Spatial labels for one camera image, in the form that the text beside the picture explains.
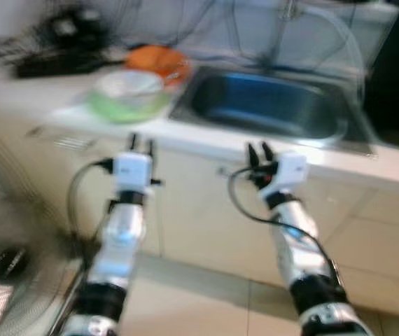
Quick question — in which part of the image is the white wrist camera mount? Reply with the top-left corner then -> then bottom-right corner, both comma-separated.
113,153 -> 153,194
275,153 -> 309,196

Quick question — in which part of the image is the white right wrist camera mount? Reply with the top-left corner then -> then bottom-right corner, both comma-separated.
275,153 -> 309,196

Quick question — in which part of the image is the black appliance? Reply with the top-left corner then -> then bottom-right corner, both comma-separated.
364,0 -> 399,152

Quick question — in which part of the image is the white bowl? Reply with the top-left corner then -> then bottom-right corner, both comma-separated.
93,69 -> 166,106

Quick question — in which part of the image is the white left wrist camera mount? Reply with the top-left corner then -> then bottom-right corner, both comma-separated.
113,153 -> 153,194

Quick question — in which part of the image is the green plate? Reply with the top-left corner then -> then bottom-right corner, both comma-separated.
87,87 -> 173,125

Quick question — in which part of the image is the stainless steel sink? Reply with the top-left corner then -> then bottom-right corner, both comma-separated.
168,66 -> 379,156

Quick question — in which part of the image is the orange bowl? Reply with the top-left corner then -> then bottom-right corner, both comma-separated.
125,45 -> 192,87

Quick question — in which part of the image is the black adapter box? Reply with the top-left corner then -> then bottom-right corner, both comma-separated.
35,7 -> 109,57

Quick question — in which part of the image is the cream kitchen cabinet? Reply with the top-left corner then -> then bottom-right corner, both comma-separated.
0,105 -> 399,323

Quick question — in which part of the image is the white faucet hose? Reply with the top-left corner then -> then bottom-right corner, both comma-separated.
301,6 -> 368,135

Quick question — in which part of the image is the black power strip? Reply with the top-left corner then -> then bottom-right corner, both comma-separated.
14,56 -> 106,78

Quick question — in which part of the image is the silver drawer handle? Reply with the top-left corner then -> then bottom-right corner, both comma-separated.
28,126 -> 96,152

